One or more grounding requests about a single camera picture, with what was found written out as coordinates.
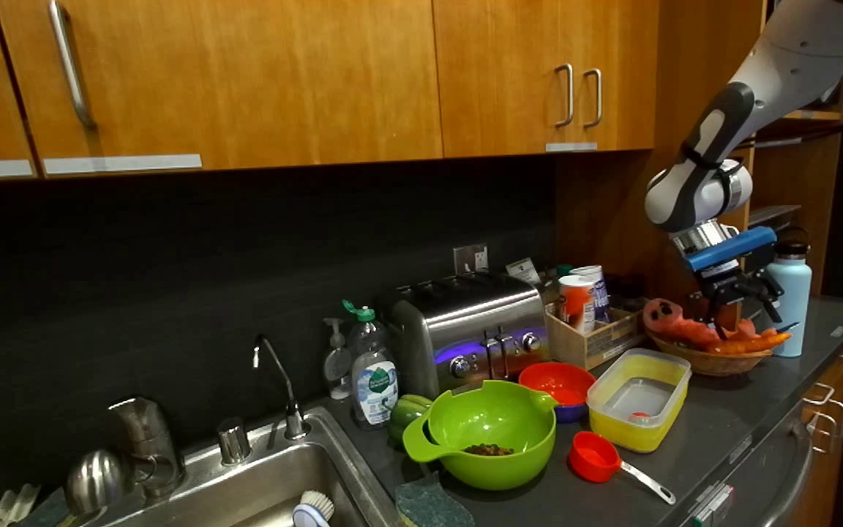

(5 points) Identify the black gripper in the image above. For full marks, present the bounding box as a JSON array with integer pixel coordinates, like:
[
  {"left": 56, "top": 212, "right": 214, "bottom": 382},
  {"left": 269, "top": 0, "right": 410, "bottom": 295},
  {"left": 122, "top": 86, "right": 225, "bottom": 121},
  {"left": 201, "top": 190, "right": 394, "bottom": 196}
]
[{"left": 700, "top": 245, "right": 787, "bottom": 330}]

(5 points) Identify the orange plush doll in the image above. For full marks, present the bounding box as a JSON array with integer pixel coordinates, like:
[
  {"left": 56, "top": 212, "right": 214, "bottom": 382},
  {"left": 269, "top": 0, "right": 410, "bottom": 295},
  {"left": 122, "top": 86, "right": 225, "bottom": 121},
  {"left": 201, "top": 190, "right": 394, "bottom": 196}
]
[{"left": 642, "top": 295, "right": 737, "bottom": 352}]

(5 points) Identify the purple bowl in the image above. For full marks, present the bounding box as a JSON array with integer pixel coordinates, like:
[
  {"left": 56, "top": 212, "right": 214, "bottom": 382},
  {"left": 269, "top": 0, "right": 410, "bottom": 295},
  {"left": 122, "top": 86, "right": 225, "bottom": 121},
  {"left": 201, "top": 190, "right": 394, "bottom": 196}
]
[{"left": 550, "top": 399, "right": 598, "bottom": 428}]

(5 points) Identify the red bowl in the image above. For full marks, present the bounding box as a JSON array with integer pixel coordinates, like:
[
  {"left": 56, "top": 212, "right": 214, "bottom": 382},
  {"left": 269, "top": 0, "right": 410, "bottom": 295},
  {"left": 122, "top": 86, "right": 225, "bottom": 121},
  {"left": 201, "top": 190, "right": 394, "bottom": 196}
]
[{"left": 514, "top": 361, "right": 598, "bottom": 412}]

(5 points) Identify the green plastic bowl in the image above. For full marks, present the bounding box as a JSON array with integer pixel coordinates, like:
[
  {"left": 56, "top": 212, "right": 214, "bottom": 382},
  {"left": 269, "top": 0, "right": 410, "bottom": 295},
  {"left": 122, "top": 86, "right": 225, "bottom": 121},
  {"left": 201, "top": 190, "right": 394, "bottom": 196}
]
[{"left": 397, "top": 379, "right": 563, "bottom": 496}]

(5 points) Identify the orange toy carrot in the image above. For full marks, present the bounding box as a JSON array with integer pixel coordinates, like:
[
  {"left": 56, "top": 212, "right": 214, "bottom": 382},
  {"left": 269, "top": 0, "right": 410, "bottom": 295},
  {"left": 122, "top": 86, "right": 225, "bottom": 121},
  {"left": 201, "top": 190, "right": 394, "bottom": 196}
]
[{"left": 711, "top": 327, "right": 792, "bottom": 358}]

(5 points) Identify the light blue water bottle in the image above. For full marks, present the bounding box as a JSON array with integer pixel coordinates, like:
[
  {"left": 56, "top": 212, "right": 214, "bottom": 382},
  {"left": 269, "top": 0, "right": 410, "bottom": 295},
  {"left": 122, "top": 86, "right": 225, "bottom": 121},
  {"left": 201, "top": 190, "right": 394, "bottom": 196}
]
[{"left": 763, "top": 245, "right": 817, "bottom": 361}]

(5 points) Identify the wicker basket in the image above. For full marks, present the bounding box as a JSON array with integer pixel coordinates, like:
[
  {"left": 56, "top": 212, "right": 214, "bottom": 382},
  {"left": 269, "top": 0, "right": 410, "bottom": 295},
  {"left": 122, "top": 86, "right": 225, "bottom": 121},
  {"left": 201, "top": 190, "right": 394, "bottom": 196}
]
[{"left": 642, "top": 326, "right": 781, "bottom": 382}]

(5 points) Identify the white and blue canister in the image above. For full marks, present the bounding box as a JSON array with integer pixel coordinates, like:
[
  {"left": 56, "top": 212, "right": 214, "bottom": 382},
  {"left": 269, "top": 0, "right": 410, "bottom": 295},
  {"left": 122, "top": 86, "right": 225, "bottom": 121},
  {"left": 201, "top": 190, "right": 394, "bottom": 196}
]
[{"left": 570, "top": 265, "right": 614, "bottom": 326}]

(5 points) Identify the yellow plastic container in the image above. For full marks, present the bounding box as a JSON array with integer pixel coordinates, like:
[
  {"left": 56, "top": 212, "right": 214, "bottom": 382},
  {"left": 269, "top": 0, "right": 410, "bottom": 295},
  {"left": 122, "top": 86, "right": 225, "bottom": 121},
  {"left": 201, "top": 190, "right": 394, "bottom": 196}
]
[{"left": 582, "top": 349, "right": 697, "bottom": 456}]

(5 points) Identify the wooden crate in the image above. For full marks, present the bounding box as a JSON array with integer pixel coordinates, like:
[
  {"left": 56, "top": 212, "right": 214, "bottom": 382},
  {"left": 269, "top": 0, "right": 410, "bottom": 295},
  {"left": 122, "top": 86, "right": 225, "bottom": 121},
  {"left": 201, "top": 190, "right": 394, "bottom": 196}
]
[{"left": 541, "top": 301, "right": 649, "bottom": 376}]

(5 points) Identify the red and white canister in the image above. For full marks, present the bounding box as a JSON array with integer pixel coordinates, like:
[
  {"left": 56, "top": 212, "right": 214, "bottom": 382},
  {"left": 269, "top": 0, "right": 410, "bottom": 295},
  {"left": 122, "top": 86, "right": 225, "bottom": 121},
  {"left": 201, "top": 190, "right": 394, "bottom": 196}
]
[{"left": 555, "top": 273, "right": 601, "bottom": 338}]

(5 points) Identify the red measuring cup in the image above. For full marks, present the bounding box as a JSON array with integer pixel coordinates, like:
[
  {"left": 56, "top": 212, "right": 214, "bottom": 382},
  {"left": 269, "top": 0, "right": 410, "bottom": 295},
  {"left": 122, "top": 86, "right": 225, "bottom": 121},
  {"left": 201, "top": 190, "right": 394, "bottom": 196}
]
[{"left": 566, "top": 431, "right": 681, "bottom": 510}]

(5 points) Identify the silver toaster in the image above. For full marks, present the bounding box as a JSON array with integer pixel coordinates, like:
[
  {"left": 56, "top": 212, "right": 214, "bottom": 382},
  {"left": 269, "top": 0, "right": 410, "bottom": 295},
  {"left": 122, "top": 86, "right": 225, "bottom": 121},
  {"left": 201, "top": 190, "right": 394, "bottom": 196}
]
[{"left": 386, "top": 276, "right": 552, "bottom": 399}]

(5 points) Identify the green apple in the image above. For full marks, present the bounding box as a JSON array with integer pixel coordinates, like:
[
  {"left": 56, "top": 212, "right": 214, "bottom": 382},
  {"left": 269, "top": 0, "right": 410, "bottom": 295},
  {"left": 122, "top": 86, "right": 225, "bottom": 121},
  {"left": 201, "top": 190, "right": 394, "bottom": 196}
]
[{"left": 386, "top": 393, "right": 437, "bottom": 449}]

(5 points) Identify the green sponge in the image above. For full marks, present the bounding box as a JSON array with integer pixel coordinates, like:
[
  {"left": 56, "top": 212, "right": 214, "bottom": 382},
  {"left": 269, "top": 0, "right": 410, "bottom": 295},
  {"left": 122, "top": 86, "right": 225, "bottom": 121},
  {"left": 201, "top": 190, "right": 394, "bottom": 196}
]
[{"left": 391, "top": 478, "right": 481, "bottom": 527}]

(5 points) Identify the clear dish soap bottle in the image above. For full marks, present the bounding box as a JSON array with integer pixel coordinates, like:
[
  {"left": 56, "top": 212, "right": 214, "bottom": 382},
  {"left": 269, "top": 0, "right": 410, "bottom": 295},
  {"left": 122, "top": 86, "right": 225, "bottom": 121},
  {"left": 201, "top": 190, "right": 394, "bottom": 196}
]
[{"left": 340, "top": 301, "right": 403, "bottom": 431}]

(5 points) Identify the curved metal faucet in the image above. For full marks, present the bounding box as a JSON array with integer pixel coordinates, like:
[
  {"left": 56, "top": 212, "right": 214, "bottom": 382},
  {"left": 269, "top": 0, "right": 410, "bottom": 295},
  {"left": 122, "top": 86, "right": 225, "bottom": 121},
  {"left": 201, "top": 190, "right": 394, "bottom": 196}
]
[{"left": 245, "top": 333, "right": 311, "bottom": 443}]

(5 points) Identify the white dish brush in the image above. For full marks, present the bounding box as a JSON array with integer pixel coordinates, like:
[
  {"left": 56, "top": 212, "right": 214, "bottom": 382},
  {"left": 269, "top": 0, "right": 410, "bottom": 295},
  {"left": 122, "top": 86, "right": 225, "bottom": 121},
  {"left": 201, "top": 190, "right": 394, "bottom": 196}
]
[{"left": 288, "top": 490, "right": 340, "bottom": 527}]

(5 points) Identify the metal sink knob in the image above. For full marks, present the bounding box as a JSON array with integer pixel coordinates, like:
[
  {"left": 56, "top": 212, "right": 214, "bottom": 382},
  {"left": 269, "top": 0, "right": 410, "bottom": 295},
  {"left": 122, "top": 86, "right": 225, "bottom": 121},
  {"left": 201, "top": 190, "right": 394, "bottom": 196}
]
[{"left": 210, "top": 418, "right": 255, "bottom": 468}]

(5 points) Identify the stainless steel sink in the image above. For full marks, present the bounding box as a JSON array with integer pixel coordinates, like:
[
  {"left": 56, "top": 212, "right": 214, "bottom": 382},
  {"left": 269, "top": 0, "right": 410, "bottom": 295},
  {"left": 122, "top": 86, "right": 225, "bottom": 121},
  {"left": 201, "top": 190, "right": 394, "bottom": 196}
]
[{"left": 97, "top": 404, "right": 406, "bottom": 527}]

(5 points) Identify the wide wooden cabinet door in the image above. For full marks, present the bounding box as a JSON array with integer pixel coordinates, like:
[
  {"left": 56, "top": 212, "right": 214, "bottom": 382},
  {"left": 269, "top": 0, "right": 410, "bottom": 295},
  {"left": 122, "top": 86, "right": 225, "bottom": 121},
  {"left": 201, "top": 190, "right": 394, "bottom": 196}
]
[{"left": 0, "top": 0, "right": 444, "bottom": 181}]

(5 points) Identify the round silver pot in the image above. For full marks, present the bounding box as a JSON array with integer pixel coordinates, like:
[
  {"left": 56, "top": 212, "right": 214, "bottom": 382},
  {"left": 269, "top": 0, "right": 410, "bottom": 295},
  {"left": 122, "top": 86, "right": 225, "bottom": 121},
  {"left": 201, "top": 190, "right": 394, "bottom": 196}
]
[{"left": 58, "top": 449, "right": 129, "bottom": 521}]

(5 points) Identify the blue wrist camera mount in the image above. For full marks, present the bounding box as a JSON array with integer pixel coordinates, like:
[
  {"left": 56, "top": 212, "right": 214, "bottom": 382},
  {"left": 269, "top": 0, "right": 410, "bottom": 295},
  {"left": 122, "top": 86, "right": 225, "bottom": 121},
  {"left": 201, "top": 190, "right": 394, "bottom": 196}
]
[{"left": 681, "top": 224, "right": 781, "bottom": 278}]

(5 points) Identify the dishwasher with steel handle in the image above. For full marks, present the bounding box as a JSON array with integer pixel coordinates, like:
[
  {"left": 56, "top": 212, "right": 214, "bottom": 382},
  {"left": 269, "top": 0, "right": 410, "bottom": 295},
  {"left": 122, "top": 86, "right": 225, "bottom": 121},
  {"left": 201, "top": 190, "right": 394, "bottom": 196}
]
[{"left": 677, "top": 407, "right": 819, "bottom": 527}]

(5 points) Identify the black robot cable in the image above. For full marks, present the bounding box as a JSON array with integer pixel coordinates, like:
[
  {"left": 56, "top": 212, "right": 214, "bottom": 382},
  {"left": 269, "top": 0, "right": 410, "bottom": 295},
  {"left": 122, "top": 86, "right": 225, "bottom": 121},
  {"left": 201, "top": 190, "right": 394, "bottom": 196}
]
[{"left": 681, "top": 80, "right": 757, "bottom": 169}]

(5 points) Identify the metal cabinet door handle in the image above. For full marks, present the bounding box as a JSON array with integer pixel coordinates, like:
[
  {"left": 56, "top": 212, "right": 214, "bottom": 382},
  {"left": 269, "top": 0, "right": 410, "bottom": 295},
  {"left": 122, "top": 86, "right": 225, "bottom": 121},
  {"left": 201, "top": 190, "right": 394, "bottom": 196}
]
[
  {"left": 547, "top": 63, "right": 577, "bottom": 133},
  {"left": 577, "top": 64, "right": 607, "bottom": 133}
]

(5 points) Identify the wall power outlet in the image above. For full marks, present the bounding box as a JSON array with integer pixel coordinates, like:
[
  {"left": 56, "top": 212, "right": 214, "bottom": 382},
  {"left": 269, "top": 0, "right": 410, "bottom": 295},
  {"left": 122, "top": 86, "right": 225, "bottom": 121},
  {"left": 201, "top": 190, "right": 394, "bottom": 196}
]
[{"left": 449, "top": 244, "right": 491, "bottom": 282}]

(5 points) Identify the long metal cabinet handle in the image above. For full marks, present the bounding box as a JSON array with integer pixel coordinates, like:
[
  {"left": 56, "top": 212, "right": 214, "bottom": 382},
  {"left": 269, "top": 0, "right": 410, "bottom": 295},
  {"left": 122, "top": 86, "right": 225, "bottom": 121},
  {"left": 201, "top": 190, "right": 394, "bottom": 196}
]
[{"left": 45, "top": 0, "right": 99, "bottom": 137}]

